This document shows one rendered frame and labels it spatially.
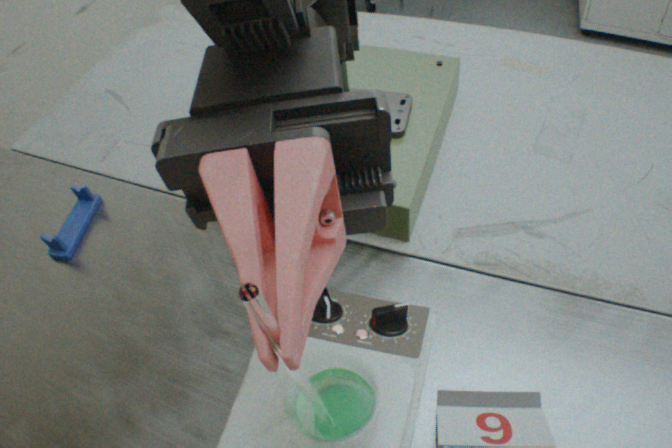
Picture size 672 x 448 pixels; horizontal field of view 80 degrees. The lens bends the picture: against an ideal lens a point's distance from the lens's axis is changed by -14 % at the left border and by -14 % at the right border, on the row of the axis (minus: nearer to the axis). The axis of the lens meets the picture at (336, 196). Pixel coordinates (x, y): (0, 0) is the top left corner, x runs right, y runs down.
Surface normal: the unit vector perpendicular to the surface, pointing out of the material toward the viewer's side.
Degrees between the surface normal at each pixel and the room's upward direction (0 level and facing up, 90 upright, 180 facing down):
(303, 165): 23
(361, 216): 92
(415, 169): 1
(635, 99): 0
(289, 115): 92
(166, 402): 0
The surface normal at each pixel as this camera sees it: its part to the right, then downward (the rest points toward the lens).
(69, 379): -0.11, -0.65
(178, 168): 0.07, 0.77
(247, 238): -0.08, -0.30
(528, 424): 0.00, -0.99
